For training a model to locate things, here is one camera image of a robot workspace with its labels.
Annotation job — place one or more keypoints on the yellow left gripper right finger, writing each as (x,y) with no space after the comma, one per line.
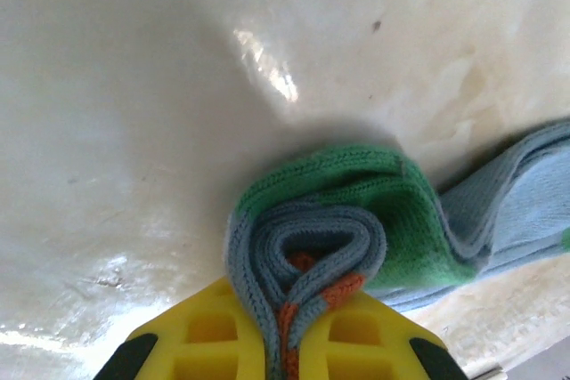
(392,335)

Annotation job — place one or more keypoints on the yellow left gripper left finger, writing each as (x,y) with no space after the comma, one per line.
(209,309)

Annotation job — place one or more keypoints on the blue green orange sock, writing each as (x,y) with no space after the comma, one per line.
(356,202)

